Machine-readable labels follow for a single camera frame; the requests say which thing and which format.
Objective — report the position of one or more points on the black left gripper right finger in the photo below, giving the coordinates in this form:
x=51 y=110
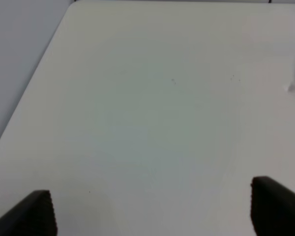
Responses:
x=272 y=209

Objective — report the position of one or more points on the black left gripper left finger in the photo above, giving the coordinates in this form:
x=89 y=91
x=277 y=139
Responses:
x=34 y=215

